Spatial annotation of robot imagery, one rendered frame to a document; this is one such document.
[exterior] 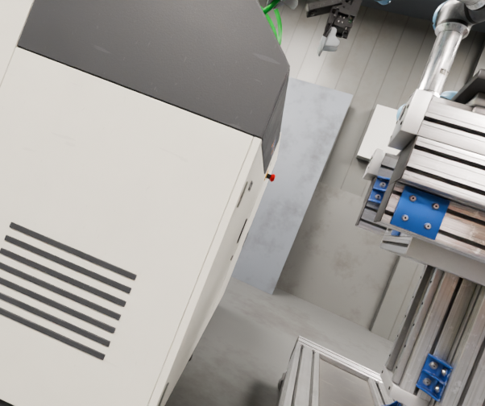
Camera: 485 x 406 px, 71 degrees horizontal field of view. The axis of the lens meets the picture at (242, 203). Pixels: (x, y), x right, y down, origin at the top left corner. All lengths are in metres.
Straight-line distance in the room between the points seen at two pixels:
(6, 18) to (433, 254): 1.08
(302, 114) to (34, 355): 2.91
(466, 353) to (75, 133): 1.01
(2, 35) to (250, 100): 0.57
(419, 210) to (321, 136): 2.53
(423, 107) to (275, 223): 2.38
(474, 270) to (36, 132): 1.00
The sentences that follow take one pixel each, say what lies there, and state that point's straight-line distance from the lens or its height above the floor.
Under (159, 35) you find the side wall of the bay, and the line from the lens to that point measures 0.82.
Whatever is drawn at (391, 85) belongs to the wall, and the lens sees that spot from 3.66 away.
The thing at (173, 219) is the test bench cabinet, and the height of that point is 0.57.
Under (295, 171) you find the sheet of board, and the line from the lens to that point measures 3.13.
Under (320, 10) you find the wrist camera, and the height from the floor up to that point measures 1.33.
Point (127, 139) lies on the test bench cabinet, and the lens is 0.77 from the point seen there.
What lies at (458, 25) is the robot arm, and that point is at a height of 1.54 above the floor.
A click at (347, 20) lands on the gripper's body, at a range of 1.25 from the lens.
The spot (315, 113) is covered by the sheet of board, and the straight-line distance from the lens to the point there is 3.35.
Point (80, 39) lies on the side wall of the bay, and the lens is 0.88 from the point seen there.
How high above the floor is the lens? 0.66
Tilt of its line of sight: level
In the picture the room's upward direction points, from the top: 22 degrees clockwise
